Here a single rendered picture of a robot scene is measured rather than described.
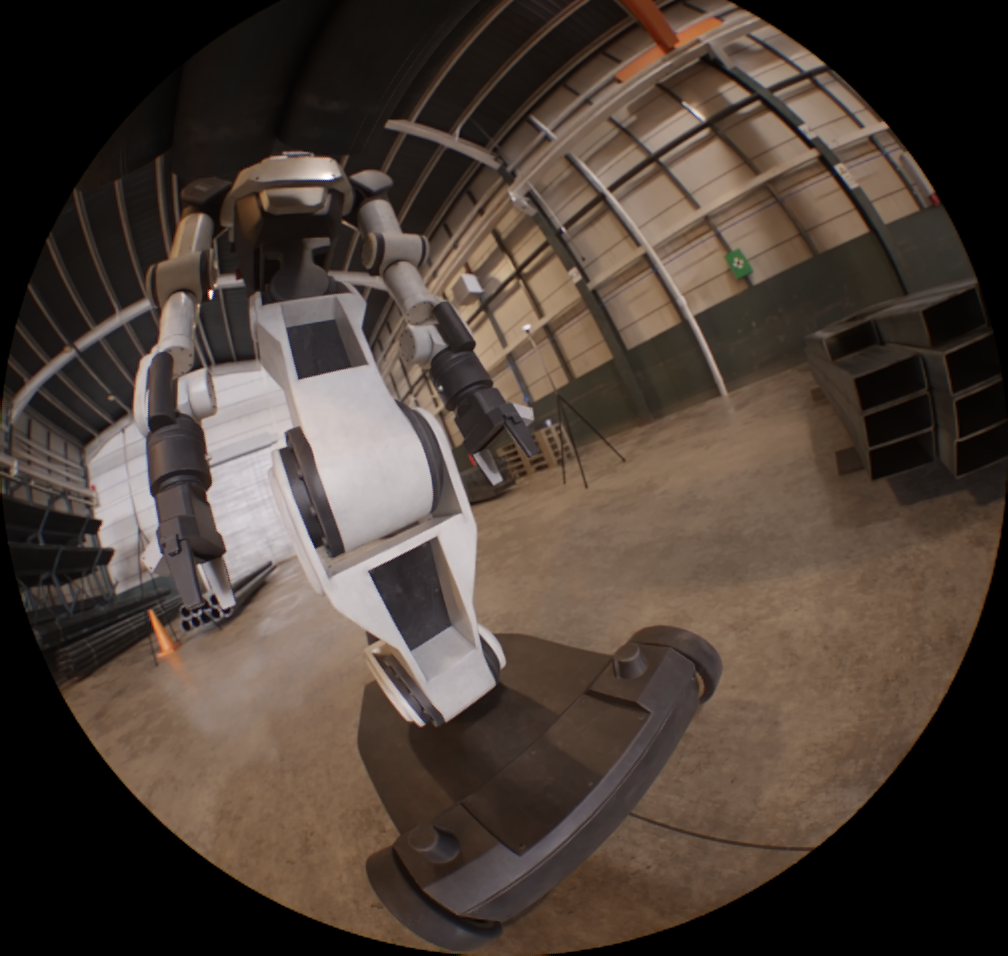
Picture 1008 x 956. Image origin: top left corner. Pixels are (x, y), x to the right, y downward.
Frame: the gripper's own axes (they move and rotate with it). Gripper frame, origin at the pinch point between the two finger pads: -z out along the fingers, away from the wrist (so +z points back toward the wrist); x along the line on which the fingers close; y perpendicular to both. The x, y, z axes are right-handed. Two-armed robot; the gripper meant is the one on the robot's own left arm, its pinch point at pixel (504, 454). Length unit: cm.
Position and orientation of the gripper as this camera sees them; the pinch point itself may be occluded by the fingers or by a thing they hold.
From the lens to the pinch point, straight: 47.3
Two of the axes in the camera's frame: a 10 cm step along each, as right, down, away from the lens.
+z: -5.0, -8.5, 1.6
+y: 7.1, -3.0, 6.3
